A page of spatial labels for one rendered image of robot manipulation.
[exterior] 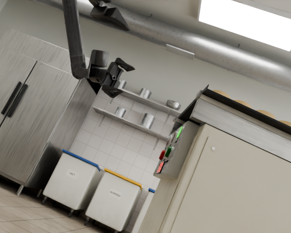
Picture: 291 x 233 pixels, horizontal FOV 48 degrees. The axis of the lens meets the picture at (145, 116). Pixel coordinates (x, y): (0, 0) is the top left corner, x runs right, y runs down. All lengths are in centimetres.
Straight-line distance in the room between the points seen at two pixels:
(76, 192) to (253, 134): 381
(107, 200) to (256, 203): 367
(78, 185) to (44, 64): 174
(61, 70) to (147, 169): 192
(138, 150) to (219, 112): 430
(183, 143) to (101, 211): 364
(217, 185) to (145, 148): 432
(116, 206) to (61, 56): 221
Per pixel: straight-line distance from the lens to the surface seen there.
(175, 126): 104
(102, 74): 125
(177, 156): 77
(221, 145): 75
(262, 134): 80
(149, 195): 429
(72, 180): 448
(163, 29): 453
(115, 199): 433
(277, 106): 543
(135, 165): 500
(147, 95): 501
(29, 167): 443
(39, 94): 463
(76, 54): 130
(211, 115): 76
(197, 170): 73
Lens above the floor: 63
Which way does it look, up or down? 13 degrees up
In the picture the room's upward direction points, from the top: 25 degrees clockwise
